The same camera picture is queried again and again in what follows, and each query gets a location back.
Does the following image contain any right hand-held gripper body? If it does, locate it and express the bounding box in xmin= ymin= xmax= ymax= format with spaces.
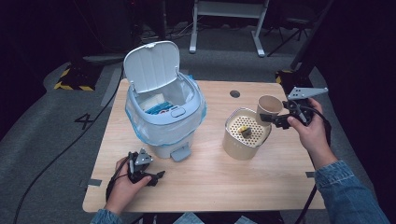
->
xmin=282 ymin=87 xmax=330 ymax=126

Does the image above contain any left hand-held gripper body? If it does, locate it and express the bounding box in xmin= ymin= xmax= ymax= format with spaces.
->
xmin=127 ymin=148 xmax=154 ymax=184

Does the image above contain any brown paper cup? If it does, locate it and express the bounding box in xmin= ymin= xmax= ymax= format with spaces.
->
xmin=256 ymin=94 xmax=284 ymax=127

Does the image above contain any beige canister with perforated strainer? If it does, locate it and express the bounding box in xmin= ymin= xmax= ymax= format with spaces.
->
xmin=222 ymin=106 xmax=273 ymax=161

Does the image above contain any white pedal bin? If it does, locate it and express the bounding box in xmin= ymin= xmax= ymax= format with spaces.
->
xmin=123 ymin=40 xmax=208 ymax=163

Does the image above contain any person's left hand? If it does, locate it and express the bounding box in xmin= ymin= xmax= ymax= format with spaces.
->
xmin=105 ymin=157 xmax=153 ymax=216

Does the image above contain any person's right hand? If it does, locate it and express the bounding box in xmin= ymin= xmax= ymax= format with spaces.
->
xmin=288 ymin=98 xmax=332 ymax=157

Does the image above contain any black base with yellow stripes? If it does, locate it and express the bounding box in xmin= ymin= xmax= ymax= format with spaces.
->
xmin=275 ymin=69 xmax=318 ymax=96
xmin=53 ymin=63 xmax=104 ymax=92

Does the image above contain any translucent blue-edged bin bag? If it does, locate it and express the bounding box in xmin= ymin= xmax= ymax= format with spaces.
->
xmin=125 ymin=73 xmax=208 ymax=147

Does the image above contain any person's left leg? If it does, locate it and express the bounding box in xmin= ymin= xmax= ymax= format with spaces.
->
xmin=172 ymin=212 xmax=205 ymax=224

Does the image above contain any person's leg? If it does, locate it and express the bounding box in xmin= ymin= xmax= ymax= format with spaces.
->
xmin=234 ymin=215 xmax=259 ymax=224
xmin=172 ymin=212 xmax=205 ymax=224

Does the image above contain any black slanted pole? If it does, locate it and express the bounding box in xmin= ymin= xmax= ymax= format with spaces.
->
xmin=290 ymin=0 xmax=335 ymax=72

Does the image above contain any black tripod stand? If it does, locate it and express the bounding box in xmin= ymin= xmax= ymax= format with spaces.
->
xmin=265 ymin=17 xmax=309 ymax=58

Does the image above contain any grey floor tape strip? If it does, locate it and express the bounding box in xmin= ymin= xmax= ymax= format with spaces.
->
xmin=100 ymin=67 xmax=126 ymax=108

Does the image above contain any person's right leg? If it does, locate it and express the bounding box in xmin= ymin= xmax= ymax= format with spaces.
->
xmin=234 ymin=215 xmax=259 ymax=224

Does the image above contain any left hand-held gripper cable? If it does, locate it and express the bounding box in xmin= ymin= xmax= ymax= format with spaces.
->
xmin=106 ymin=156 xmax=134 ymax=203

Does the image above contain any hand-held gripper cable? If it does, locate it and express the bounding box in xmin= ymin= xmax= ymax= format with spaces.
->
xmin=106 ymin=156 xmax=134 ymax=203
xmin=293 ymin=105 xmax=332 ymax=224

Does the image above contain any right hand-held gripper cable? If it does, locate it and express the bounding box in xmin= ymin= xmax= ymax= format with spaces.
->
xmin=293 ymin=105 xmax=332 ymax=224

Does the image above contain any long black floor cable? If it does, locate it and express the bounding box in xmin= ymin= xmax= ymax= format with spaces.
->
xmin=12 ymin=46 xmax=139 ymax=224

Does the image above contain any white desk frame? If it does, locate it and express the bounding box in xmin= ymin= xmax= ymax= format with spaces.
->
xmin=189 ymin=0 xmax=271 ymax=58

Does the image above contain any bundle of floor cables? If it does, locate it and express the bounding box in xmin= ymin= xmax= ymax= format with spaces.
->
xmin=136 ymin=18 xmax=195 ymax=48

